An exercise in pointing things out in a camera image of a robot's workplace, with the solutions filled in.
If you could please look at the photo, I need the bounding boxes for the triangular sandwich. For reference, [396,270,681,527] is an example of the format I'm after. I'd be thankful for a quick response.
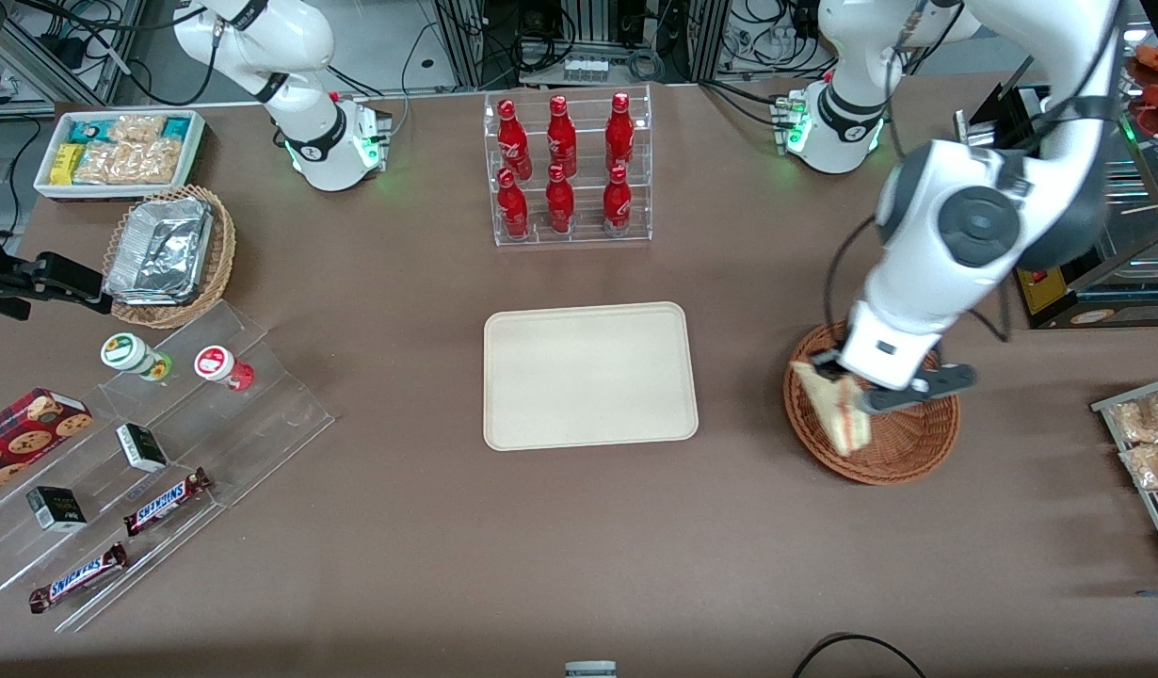
[791,360,873,459]

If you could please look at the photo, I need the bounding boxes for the round brown wicker basket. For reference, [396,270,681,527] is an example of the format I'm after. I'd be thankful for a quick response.
[783,320,961,486]

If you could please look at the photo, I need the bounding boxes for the oval tan wicker basket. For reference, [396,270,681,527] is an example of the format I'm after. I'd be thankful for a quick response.
[103,185,237,330]

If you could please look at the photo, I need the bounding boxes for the cream plastic tray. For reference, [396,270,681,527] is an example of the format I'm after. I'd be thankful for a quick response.
[484,301,700,452]

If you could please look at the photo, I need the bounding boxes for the green lid cup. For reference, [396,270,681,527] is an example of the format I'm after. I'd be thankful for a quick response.
[100,332,173,382]

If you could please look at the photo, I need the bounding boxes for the stacked aluminium foil containers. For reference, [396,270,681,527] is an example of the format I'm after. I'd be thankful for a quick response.
[105,197,214,306]

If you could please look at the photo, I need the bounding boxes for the clear bag of crackers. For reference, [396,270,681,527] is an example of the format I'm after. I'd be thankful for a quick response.
[108,114,169,145]
[118,138,184,186]
[73,141,128,186]

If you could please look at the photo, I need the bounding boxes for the red cookie box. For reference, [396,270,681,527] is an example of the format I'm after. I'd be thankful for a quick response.
[0,387,95,501]

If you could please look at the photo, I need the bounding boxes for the black glass food warmer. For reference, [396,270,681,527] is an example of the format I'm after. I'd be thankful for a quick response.
[954,0,1158,330]

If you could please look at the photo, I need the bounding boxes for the red lid cup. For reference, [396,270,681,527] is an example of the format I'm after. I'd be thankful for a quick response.
[194,345,256,393]

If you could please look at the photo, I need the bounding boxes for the white plastic snack bin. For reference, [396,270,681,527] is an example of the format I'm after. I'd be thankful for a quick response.
[35,109,207,202]

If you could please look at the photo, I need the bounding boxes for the small black box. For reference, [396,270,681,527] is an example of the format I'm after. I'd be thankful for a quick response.
[116,423,170,474]
[25,485,88,534]

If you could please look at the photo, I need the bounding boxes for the clear bag of pastry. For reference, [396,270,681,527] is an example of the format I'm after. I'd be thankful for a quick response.
[1110,392,1158,444]
[1119,440,1158,492]

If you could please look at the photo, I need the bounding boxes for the clear acrylic stepped display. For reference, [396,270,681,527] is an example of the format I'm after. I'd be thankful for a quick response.
[0,300,336,635]

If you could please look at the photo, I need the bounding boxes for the Snickers bar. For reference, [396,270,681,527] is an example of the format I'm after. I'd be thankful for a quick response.
[123,467,214,538]
[28,542,130,615]

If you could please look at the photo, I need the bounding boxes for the red cola bottle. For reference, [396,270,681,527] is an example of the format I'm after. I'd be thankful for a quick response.
[497,169,530,239]
[545,165,576,234]
[605,92,635,175]
[547,95,578,178]
[497,99,533,180]
[603,166,633,234]

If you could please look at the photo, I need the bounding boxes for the clear acrylic bottle rack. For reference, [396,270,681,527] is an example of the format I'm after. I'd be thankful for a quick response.
[485,84,653,248]

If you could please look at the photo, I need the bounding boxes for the grey wire rack tray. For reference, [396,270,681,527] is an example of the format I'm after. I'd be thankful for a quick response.
[1091,374,1158,576]

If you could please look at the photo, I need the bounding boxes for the black looped cable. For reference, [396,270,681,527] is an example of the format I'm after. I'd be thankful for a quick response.
[790,633,929,678]

